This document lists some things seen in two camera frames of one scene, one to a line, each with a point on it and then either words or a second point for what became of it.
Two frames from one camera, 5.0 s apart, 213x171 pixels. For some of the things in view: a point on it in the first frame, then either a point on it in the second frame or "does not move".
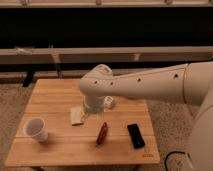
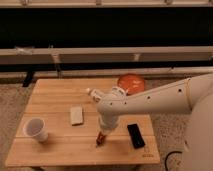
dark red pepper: [102, 134] does not move
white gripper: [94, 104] -> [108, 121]
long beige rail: [108, 55] does not move
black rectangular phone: [135, 135] does not move
